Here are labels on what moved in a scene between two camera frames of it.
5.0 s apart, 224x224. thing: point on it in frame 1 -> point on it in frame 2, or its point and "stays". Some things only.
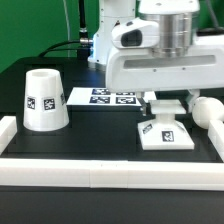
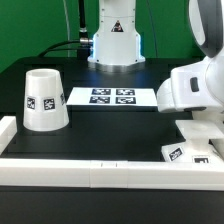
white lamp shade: [45, 100] stays
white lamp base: [165, 132] -> [196, 147]
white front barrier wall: [113, 174] stays
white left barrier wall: [8, 129] stays
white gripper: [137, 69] -> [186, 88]
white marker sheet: [101, 97] stays
